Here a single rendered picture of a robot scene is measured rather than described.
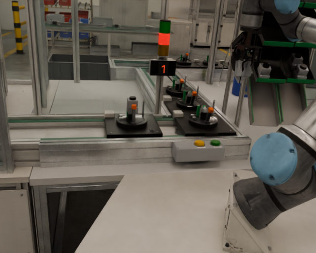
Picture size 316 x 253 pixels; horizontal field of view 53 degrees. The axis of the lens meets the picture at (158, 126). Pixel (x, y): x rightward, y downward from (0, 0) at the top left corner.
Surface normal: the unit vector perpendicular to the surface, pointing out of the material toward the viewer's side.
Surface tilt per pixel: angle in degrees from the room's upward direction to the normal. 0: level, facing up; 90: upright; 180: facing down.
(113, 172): 0
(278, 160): 60
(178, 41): 90
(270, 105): 45
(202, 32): 90
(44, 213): 90
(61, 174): 0
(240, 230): 90
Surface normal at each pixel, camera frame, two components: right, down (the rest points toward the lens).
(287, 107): 0.07, -0.37
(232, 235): -0.22, 0.36
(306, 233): 0.07, -0.92
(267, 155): -0.70, -0.32
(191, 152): 0.19, 0.40
